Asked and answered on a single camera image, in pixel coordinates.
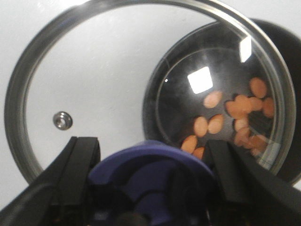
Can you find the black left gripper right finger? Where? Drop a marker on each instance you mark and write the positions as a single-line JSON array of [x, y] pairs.
[[246, 194]]

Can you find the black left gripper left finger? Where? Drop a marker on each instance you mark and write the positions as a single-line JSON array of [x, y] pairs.
[[59, 196]]

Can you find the orange ham slices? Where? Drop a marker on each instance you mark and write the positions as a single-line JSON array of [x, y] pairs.
[[239, 109]]

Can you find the dark blue saucepan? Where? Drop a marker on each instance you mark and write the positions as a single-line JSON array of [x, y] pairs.
[[210, 66]]

